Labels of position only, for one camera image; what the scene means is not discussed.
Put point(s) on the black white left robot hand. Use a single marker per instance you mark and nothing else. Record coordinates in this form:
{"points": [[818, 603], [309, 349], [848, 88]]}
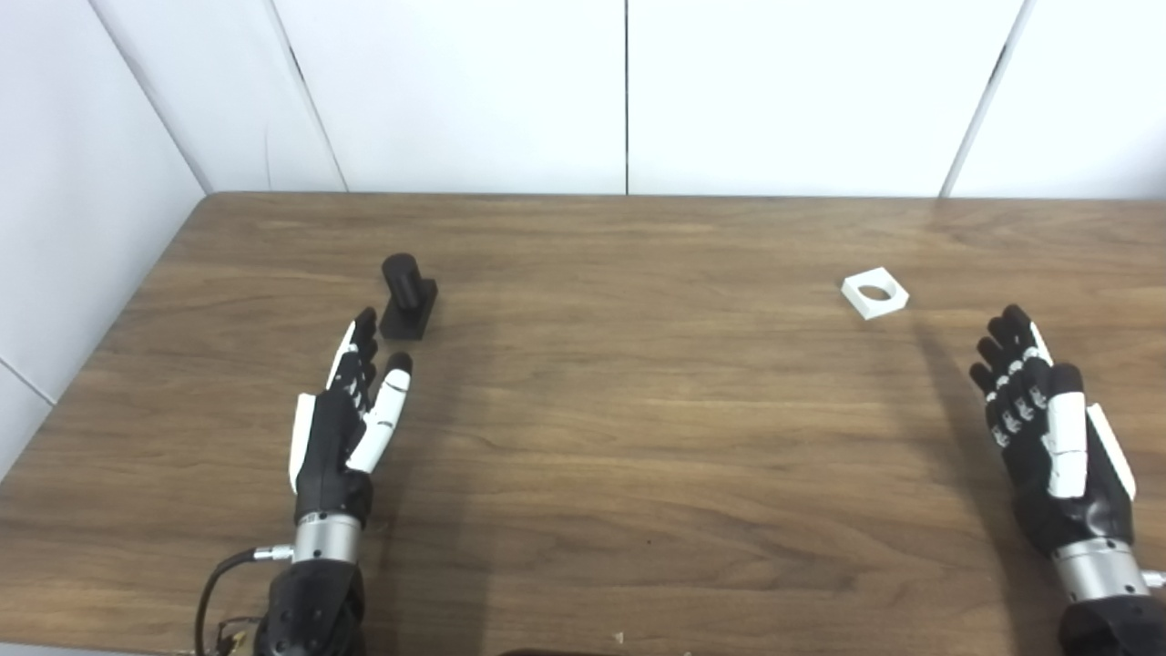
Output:
{"points": [[330, 446]]}

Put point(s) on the black peg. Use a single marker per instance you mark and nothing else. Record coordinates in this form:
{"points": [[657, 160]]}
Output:
{"points": [[405, 310]]}

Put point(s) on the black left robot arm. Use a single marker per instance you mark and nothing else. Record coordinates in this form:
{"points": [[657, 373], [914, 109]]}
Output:
{"points": [[314, 601]]}

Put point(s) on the white square piece with hole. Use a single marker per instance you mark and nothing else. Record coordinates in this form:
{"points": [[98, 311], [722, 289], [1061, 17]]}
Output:
{"points": [[876, 307]]}

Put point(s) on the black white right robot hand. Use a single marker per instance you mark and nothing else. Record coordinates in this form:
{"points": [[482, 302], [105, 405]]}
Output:
{"points": [[1066, 474]]}

